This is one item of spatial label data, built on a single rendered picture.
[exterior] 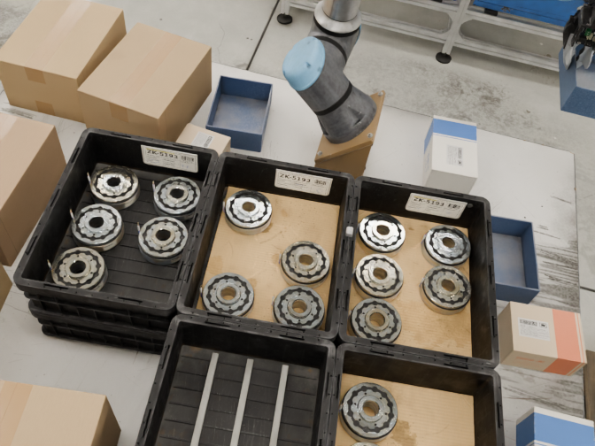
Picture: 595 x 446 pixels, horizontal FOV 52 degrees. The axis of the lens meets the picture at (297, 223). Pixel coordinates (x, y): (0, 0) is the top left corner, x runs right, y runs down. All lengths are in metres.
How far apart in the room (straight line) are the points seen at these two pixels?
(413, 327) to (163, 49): 0.96
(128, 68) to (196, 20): 1.61
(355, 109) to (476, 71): 1.81
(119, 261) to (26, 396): 0.33
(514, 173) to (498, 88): 1.44
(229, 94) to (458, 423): 1.08
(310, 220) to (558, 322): 0.59
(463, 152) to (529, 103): 1.56
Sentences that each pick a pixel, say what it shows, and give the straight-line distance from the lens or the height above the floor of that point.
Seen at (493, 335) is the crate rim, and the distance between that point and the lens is 1.23.
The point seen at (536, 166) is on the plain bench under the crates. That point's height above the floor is 0.70.
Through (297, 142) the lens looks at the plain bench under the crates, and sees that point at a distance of 1.69.
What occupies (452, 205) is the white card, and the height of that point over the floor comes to 0.90.
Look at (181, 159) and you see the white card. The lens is 1.38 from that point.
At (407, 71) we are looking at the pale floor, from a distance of 3.12.
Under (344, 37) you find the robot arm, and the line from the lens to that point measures 1.52.
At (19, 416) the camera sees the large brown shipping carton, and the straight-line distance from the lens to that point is 1.14.
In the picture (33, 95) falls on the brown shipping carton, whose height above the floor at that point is 0.76.
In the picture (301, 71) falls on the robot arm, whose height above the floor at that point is 1.00.
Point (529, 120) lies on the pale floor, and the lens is 3.11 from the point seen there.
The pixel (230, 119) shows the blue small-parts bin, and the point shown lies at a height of 0.70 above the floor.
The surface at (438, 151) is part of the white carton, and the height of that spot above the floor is 0.79.
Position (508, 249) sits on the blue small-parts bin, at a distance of 1.63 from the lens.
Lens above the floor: 1.93
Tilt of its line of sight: 54 degrees down
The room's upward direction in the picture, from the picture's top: 11 degrees clockwise
